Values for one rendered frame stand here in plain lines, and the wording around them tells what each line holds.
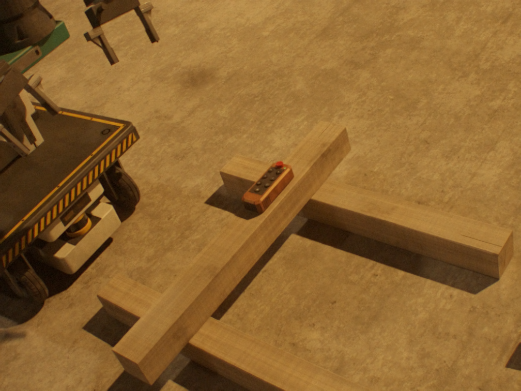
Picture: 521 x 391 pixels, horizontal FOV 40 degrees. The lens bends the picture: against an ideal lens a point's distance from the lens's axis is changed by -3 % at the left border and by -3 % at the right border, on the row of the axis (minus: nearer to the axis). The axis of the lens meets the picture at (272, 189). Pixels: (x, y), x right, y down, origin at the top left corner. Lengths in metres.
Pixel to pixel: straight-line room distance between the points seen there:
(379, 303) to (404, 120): 0.84
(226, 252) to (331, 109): 0.95
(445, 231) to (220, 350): 0.69
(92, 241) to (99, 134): 0.36
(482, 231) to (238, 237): 0.67
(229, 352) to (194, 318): 0.14
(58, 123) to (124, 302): 0.80
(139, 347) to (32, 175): 0.82
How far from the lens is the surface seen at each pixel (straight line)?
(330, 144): 2.26
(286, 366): 1.83
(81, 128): 2.58
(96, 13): 1.85
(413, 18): 3.26
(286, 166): 2.15
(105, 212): 2.46
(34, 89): 1.74
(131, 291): 2.19
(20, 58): 2.27
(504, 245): 2.00
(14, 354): 2.39
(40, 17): 2.31
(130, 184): 2.54
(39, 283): 2.38
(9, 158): 2.60
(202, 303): 1.96
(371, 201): 2.17
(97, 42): 1.86
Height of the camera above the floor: 1.54
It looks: 38 degrees down
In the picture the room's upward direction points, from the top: 19 degrees counter-clockwise
